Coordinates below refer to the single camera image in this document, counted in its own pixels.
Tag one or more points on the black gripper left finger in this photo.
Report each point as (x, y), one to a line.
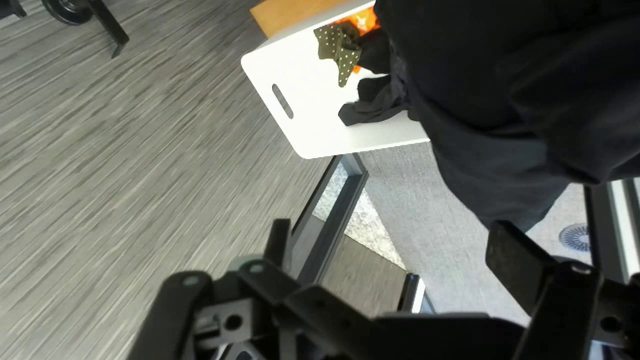
(239, 316)

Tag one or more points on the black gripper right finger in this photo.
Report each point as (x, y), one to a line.
(571, 305)

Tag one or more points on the white plastic box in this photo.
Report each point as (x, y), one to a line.
(304, 97)

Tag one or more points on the black jacket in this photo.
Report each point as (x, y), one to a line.
(519, 98)

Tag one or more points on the olive dotted cloth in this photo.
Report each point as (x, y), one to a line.
(339, 43)

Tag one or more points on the wooden stool top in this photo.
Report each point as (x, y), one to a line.
(280, 17)

